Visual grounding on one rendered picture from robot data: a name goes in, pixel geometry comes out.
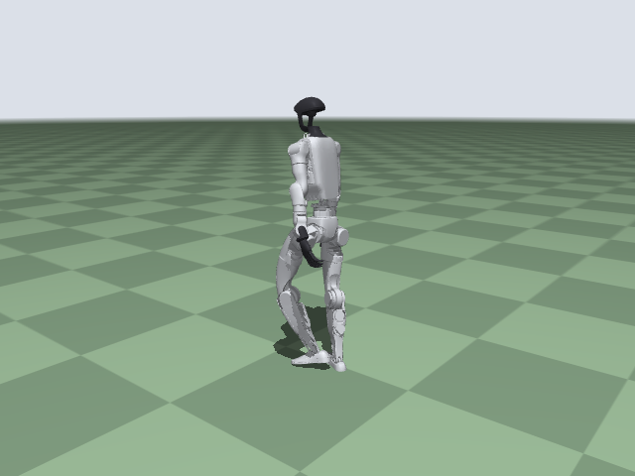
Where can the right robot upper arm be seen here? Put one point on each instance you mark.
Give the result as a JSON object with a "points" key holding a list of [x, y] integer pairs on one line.
{"points": [[338, 148]]}

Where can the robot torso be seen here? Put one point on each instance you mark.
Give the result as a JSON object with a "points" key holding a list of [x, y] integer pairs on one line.
{"points": [[323, 184]]}

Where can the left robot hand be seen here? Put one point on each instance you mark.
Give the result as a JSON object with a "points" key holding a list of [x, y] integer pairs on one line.
{"points": [[306, 248]]}

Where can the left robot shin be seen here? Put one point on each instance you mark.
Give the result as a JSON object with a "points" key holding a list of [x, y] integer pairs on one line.
{"points": [[297, 317]]}

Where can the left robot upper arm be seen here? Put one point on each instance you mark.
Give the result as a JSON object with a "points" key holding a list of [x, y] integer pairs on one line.
{"points": [[298, 154]]}

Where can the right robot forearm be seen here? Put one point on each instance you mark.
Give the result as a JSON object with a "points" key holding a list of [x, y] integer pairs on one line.
{"points": [[333, 204]]}

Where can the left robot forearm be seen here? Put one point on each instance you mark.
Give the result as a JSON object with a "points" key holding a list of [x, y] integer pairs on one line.
{"points": [[299, 208]]}

